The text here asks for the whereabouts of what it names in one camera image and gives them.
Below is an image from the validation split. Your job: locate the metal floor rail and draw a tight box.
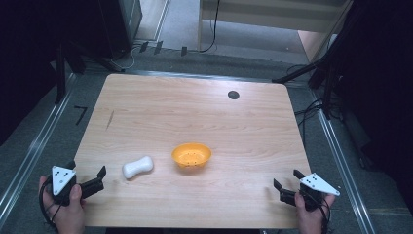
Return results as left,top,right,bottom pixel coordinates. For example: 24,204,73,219
0,73,78,227
310,90,378,234
123,69,314,86

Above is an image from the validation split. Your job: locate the person's right hand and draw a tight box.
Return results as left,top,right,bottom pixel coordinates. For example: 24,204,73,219
293,190,336,234

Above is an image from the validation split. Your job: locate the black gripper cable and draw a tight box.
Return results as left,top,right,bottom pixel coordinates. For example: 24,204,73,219
318,196,332,232
38,176,63,229

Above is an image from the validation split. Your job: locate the black slanted stand leg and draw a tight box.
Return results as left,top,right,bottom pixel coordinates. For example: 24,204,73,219
66,41,126,73
271,58,326,85

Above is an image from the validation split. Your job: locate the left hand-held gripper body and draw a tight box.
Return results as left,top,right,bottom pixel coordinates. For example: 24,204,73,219
48,165,82,207

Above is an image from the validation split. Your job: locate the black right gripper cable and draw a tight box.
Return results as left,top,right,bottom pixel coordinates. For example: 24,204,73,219
318,196,332,232

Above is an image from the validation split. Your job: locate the white floor cable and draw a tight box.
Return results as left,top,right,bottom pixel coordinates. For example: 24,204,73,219
109,44,136,71

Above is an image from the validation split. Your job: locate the dark cabinet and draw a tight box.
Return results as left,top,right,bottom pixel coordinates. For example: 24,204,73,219
96,0,144,60

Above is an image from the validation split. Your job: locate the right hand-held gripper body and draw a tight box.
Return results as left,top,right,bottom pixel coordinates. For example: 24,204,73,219
297,173,341,213

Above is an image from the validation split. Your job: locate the white bone-shaped soap bar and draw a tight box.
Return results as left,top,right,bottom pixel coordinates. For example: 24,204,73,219
122,155,155,180

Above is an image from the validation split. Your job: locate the black upright stand post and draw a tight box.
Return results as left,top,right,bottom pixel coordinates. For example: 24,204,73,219
322,61,336,121
54,41,68,105

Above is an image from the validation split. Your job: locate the orange perforated soap dish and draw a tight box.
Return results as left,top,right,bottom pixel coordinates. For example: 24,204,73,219
170,142,213,169

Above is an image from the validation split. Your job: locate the black hanging cable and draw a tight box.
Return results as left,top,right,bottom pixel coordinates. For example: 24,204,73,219
198,0,222,54

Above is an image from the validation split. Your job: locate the person's left hand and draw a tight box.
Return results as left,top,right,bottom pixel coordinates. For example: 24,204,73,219
38,175,87,234

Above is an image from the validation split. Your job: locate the bundle of black floor cables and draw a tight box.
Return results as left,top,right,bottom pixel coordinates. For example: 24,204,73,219
293,63,342,139

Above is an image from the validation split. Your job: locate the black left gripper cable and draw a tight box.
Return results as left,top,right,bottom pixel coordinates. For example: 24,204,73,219
38,176,63,229

